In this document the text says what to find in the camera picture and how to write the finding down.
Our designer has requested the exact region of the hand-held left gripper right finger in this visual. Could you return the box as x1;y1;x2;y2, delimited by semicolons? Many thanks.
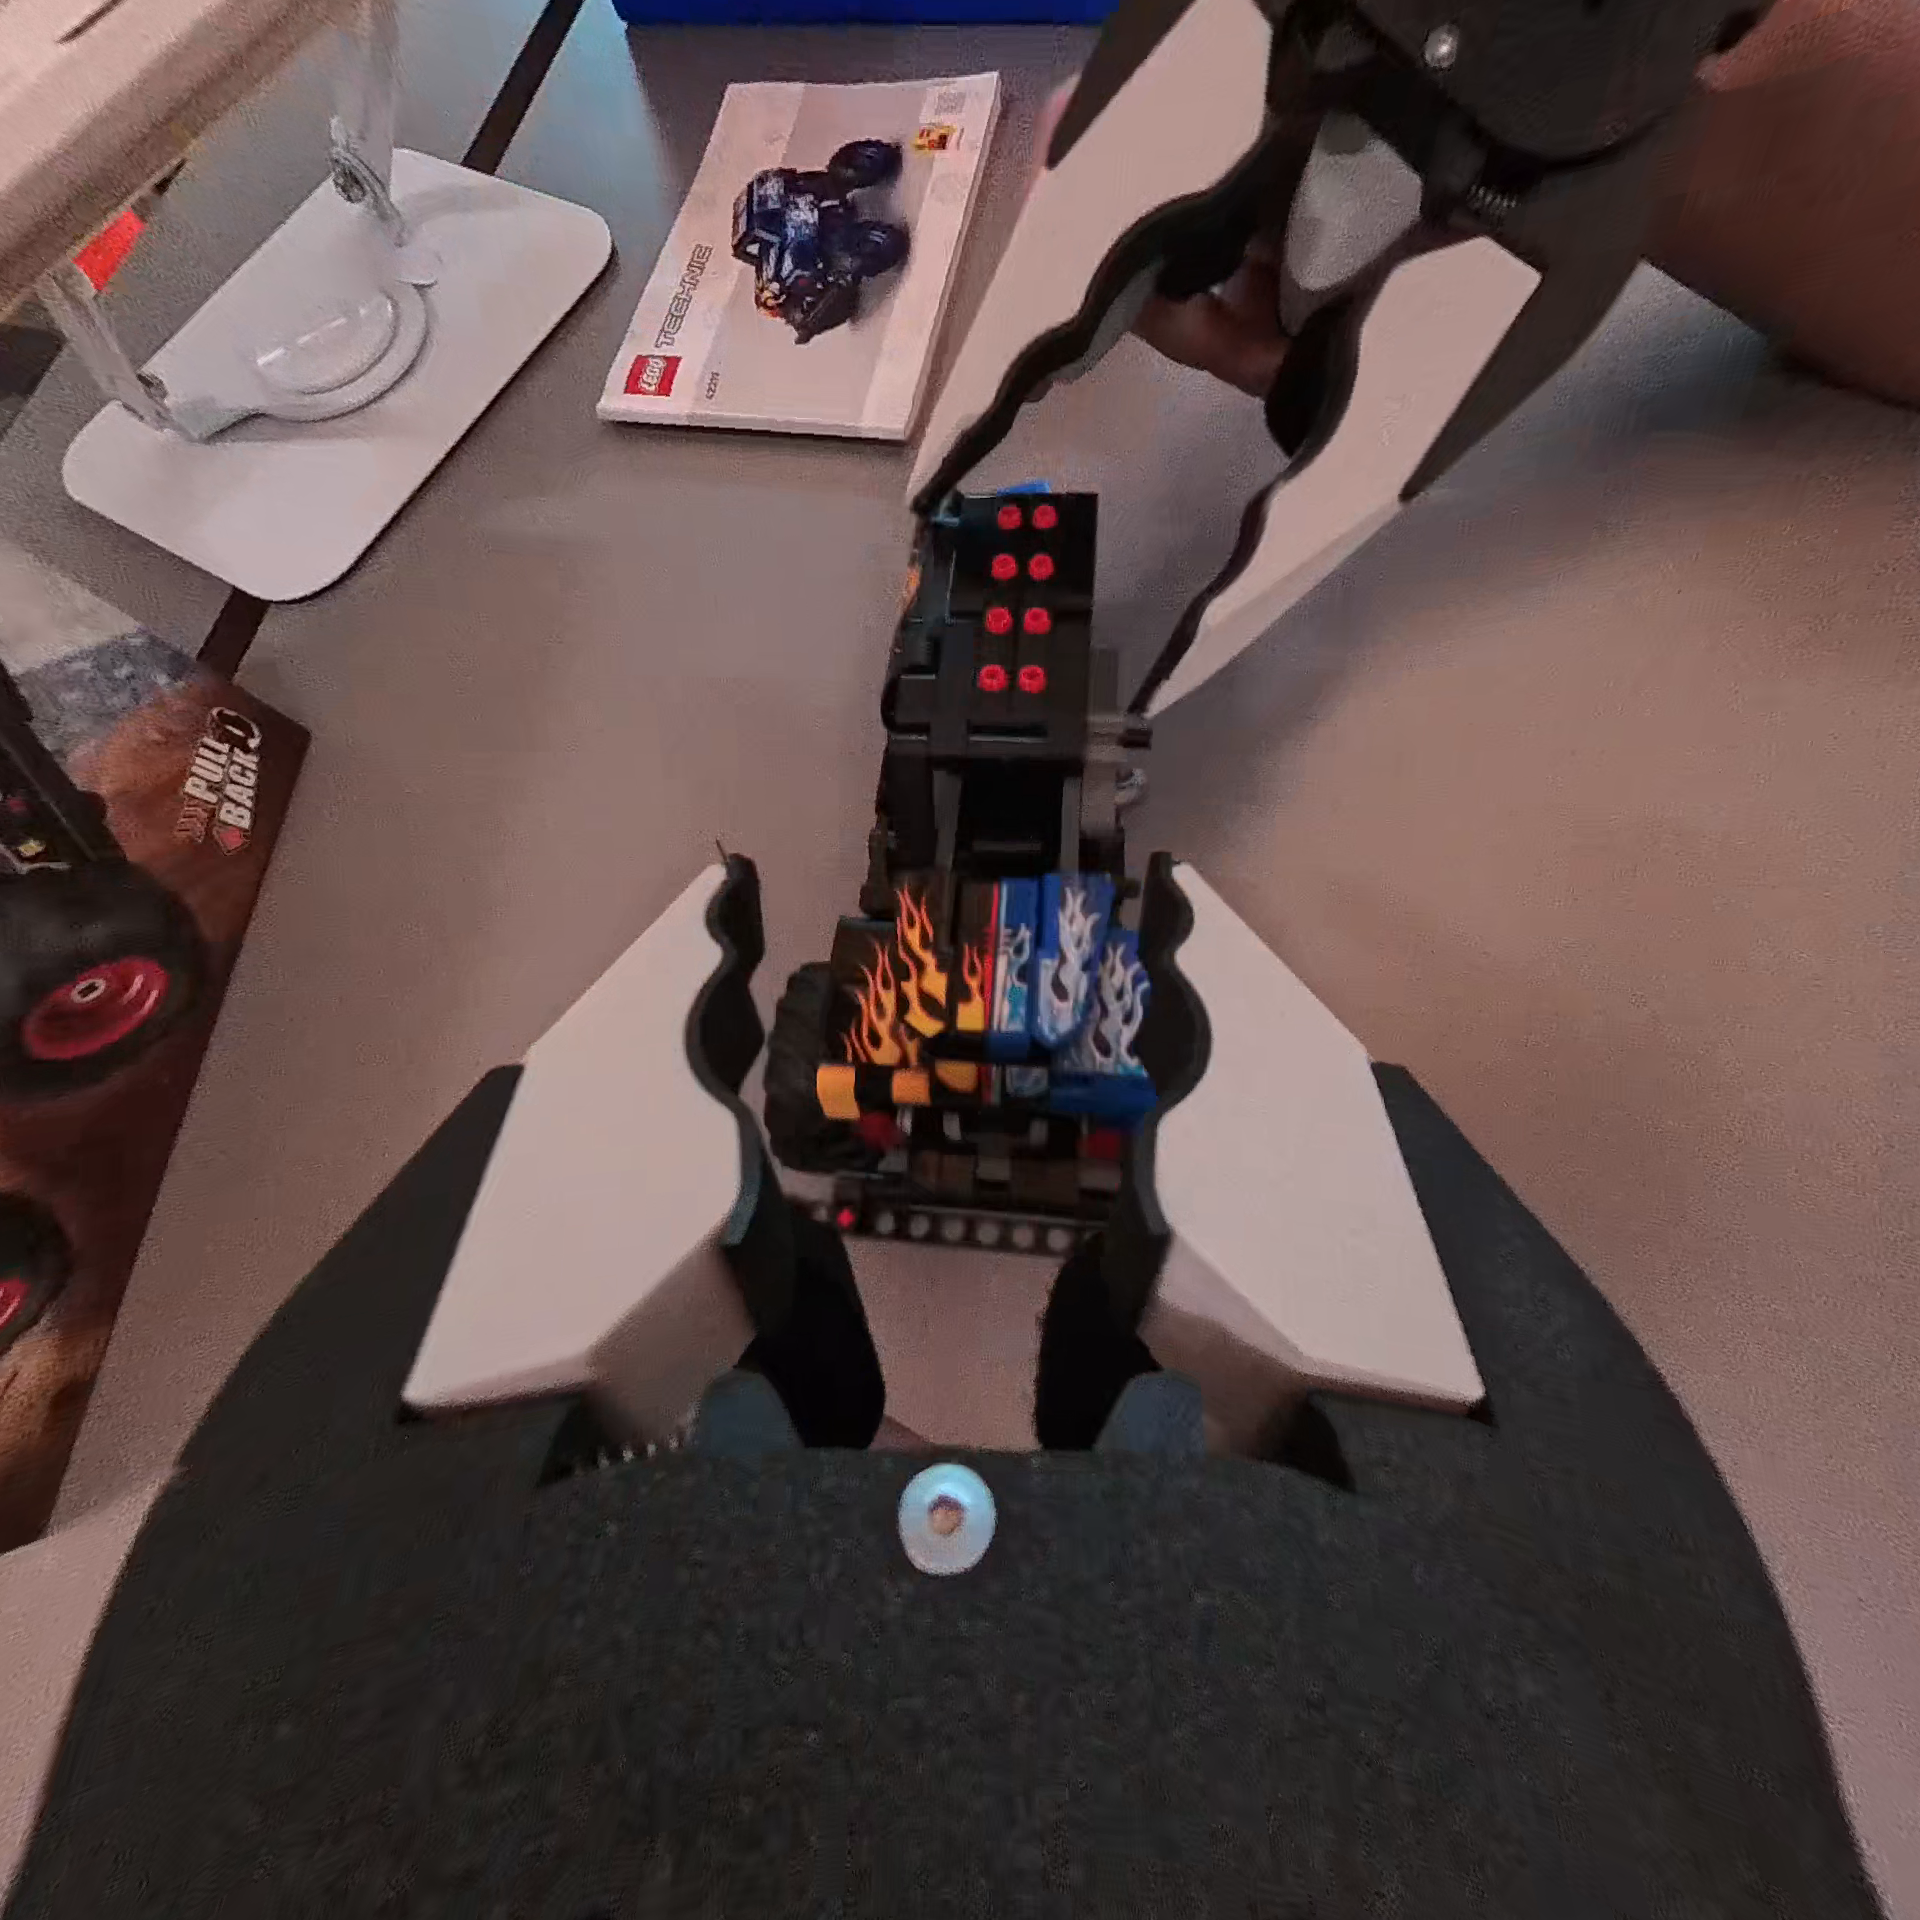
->
1138;850;1487;1415

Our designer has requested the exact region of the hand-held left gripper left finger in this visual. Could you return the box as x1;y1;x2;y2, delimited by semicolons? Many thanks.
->
406;849;771;1421

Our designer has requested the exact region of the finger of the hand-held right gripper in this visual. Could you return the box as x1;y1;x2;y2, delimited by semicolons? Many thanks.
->
908;121;1291;524
1127;223;1546;719

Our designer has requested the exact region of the lego monster truck model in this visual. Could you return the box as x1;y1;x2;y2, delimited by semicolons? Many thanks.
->
760;476;1160;1258

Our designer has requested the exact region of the lego instruction booklet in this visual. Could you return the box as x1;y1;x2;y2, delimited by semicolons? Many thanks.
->
593;72;1003;442

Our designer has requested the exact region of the lego set box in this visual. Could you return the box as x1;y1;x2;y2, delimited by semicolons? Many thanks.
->
0;538;313;1553

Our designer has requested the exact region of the person's right hand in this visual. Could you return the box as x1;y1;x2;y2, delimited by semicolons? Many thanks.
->
1645;0;1920;412

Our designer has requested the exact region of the blue storage bin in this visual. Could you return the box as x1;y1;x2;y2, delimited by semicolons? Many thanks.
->
610;0;1115;29

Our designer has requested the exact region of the wooden board with instruction sheet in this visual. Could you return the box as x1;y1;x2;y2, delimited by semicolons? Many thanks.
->
0;0;376;303

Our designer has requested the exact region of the white stand with clear post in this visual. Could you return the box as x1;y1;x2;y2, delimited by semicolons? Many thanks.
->
39;0;617;605

